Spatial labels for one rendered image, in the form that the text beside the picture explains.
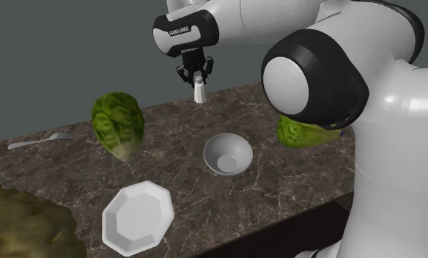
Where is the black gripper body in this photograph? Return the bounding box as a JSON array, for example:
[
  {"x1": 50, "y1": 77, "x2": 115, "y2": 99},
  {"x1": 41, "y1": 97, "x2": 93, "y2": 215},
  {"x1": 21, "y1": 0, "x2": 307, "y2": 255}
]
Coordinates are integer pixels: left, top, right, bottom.
[{"x1": 181, "y1": 48, "x2": 207, "y2": 75}]

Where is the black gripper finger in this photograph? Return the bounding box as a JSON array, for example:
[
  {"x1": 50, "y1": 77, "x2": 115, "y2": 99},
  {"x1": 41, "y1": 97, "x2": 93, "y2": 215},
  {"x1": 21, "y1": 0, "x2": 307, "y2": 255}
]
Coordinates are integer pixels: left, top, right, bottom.
[
  {"x1": 200, "y1": 56, "x2": 215, "y2": 85},
  {"x1": 176, "y1": 64, "x2": 195, "y2": 89}
]

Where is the white salt shaker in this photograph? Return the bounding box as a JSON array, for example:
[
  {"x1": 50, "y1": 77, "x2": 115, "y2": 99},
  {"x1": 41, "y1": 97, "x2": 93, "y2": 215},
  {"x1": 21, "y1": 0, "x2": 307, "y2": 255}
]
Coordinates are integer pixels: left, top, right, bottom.
[{"x1": 193, "y1": 75, "x2": 207, "y2": 105}]

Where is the green lettuce head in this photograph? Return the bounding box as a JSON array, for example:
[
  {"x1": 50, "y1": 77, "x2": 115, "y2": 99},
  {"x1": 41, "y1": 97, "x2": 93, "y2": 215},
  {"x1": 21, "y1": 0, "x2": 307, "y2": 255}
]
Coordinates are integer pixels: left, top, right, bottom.
[
  {"x1": 91, "y1": 92, "x2": 146, "y2": 163},
  {"x1": 276, "y1": 114, "x2": 343, "y2": 150}
]

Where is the grey round bowl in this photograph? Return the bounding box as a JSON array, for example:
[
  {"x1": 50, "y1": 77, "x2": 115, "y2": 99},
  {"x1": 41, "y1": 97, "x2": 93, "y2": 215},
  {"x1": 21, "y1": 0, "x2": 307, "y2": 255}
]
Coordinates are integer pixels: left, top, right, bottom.
[{"x1": 203, "y1": 133, "x2": 254, "y2": 177}]

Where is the white octagonal plate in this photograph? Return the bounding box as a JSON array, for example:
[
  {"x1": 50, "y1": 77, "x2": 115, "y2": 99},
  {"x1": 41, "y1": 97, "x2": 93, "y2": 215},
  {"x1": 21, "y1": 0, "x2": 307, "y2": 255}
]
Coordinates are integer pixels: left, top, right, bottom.
[{"x1": 101, "y1": 180, "x2": 175, "y2": 257}]

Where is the silver fork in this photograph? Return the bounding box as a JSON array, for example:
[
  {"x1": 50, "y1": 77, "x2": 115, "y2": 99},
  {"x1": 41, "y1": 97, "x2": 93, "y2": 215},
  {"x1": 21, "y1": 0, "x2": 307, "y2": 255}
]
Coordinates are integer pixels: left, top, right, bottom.
[{"x1": 7, "y1": 132, "x2": 77, "y2": 150}]

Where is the yellowish brown lettuce head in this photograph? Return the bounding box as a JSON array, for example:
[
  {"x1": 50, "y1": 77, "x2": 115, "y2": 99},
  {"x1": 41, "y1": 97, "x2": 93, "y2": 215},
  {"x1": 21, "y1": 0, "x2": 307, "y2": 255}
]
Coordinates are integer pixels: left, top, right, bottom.
[{"x1": 0, "y1": 183, "x2": 88, "y2": 258}]

